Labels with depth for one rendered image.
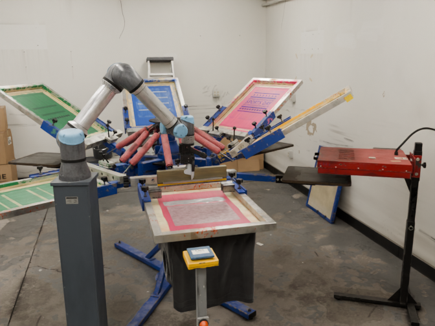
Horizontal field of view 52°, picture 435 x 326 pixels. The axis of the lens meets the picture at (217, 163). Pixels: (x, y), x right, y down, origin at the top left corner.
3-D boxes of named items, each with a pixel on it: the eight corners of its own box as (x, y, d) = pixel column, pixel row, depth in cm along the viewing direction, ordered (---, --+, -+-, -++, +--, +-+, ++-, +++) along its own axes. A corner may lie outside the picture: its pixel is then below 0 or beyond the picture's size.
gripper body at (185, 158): (178, 162, 257) (178, 141, 254) (193, 161, 259) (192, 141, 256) (180, 165, 249) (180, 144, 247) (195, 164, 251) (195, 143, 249)
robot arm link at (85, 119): (52, 145, 214) (121, 57, 219) (50, 140, 228) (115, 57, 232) (73, 159, 220) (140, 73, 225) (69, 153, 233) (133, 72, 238)
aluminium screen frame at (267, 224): (276, 230, 213) (276, 222, 212) (155, 244, 199) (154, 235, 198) (230, 185, 287) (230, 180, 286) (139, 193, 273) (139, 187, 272)
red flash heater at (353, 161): (406, 164, 317) (408, 148, 314) (417, 182, 274) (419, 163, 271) (320, 160, 333) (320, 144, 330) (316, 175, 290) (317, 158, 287)
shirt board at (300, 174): (349, 180, 328) (350, 169, 326) (350, 196, 290) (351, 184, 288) (180, 169, 363) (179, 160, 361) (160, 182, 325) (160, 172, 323)
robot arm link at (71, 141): (61, 161, 206) (59, 132, 203) (58, 155, 218) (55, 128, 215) (88, 158, 211) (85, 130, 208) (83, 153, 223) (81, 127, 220)
